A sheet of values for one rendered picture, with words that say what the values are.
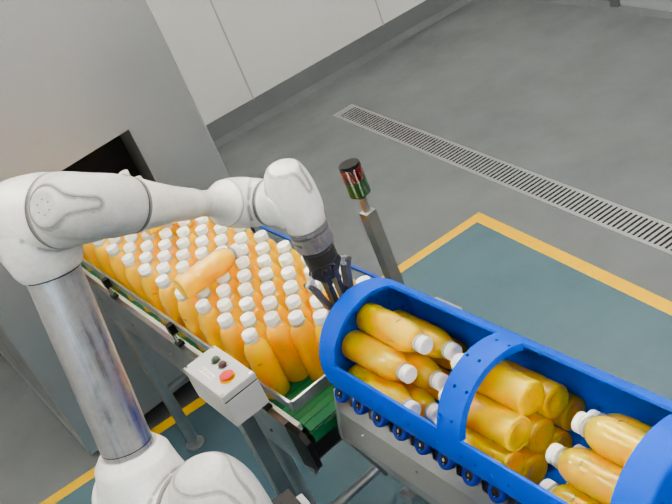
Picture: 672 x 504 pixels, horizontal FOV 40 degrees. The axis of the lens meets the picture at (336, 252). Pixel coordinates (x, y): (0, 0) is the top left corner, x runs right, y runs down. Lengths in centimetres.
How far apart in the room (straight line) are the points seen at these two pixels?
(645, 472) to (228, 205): 99
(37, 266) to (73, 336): 15
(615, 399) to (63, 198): 107
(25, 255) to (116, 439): 39
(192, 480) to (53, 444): 278
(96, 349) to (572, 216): 298
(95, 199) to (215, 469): 52
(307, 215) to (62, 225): 62
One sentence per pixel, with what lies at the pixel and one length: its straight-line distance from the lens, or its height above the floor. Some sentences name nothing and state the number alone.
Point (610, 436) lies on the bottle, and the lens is 162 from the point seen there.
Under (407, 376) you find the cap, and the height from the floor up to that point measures 112.
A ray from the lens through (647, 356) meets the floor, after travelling 352.
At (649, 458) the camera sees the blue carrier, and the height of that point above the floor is 123.
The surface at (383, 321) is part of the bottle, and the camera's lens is 201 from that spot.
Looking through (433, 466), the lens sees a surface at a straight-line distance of 204.
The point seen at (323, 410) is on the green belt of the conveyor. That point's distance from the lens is 232.
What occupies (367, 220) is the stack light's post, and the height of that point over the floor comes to 108.
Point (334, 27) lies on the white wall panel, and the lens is 675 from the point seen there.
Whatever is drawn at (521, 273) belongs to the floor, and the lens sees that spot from 405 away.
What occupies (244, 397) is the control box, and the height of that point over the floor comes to 106.
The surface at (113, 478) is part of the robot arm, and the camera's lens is 179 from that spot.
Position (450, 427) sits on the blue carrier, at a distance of 177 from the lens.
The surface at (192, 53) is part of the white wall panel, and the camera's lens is 632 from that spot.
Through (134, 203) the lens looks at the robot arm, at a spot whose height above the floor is 177.
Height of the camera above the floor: 236
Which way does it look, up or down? 31 degrees down
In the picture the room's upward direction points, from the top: 23 degrees counter-clockwise
